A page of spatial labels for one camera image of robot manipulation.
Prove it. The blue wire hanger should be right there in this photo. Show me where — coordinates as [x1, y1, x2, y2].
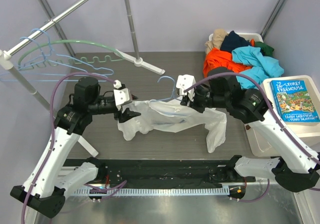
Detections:
[14, 50, 121, 82]
[17, 31, 119, 76]
[149, 76, 186, 124]

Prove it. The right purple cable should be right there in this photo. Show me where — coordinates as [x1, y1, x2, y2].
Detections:
[183, 73, 320, 201]

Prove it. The orange t shirt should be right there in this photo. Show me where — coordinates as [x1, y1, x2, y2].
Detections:
[203, 48, 252, 77]

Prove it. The purple cable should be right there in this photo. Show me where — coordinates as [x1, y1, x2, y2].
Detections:
[20, 73, 128, 224]
[183, 73, 320, 201]

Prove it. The beige garment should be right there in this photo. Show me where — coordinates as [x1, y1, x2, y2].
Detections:
[205, 29, 228, 55]

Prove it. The dark green garment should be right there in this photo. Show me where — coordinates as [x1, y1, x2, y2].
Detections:
[254, 42, 274, 57]

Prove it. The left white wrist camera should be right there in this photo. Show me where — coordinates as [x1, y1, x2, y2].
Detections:
[113, 80, 133, 109]

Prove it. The cyan t shirt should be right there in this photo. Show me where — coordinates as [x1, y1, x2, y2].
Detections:
[231, 46, 284, 85]

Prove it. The silver clothes rack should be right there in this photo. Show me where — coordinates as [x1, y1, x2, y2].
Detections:
[0, 0, 166, 157]

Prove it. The white slotted cable duct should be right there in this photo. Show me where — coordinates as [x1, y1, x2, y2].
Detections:
[71, 186, 230, 197]

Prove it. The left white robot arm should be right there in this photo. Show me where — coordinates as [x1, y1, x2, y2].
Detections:
[10, 76, 140, 218]

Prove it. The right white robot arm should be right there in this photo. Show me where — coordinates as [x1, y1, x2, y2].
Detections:
[176, 67, 320, 192]

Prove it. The green plastic hanger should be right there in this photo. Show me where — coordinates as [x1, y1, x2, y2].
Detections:
[17, 40, 125, 70]

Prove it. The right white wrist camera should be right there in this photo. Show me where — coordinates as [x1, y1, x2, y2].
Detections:
[175, 74, 196, 101]

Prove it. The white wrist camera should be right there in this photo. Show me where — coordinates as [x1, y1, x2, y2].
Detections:
[113, 80, 133, 109]
[175, 74, 196, 101]

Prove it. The white drawer unit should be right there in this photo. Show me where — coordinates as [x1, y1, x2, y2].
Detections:
[245, 75, 320, 157]

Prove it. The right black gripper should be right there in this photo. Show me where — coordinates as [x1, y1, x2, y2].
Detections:
[181, 83, 229, 113]

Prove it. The white laundry basket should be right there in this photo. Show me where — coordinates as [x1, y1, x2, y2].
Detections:
[208, 33, 264, 84]

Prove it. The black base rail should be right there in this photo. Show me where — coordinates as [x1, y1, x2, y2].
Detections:
[58, 158, 273, 187]

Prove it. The white t shirt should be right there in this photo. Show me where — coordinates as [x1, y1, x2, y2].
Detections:
[117, 100, 227, 153]

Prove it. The navy garment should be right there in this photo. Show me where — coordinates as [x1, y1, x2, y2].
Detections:
[220, 31, 251, 53]

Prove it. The blue treehouse book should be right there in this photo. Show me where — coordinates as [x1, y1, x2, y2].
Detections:
[270, 80, 320, 123]

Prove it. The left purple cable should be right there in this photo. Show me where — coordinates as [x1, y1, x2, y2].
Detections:
[20, 73, 128, 224]

